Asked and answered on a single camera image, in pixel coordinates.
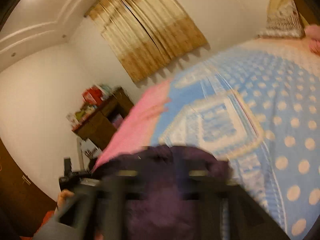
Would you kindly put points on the patterned pillow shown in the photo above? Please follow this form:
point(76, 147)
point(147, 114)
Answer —
point(285, 22)

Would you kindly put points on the dark wooden desk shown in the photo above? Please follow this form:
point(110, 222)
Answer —
point(98, 127)

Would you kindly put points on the pink bed cover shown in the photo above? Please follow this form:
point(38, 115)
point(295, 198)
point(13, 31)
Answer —
point(135, 132)

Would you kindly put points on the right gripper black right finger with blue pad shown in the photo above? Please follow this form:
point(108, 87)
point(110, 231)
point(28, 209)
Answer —
point(246, 218)

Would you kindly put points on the white card on desk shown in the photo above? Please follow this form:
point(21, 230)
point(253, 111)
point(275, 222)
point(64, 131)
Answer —
point(72, 120)

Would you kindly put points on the brown wooden door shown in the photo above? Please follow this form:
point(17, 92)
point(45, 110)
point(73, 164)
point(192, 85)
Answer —
point(23, 207)

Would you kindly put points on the silver door handle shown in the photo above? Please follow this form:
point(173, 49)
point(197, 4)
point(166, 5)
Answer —
point(26, 180)

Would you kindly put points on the person's left hand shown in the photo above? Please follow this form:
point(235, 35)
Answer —
point(62, 198)

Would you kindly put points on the red gift box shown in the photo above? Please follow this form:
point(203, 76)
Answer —
point(93, 96)

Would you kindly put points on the dark purple padded jacket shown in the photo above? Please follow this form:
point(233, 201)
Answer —
point(162, 213)

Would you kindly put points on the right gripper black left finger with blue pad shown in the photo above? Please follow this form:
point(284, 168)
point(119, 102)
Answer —
point(97, 209)

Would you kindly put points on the beige patterned curtain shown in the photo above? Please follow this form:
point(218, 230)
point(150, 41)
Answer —
point(145, 35)

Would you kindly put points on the blue patterned bed blanket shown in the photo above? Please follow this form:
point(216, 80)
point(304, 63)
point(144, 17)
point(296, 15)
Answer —
point(255, 105)

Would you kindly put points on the white printed bag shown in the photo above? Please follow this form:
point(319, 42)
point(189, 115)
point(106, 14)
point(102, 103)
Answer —
point(87, 151)

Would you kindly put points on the pink folded cloth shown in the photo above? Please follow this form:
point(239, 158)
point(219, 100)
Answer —
point(313, 34)

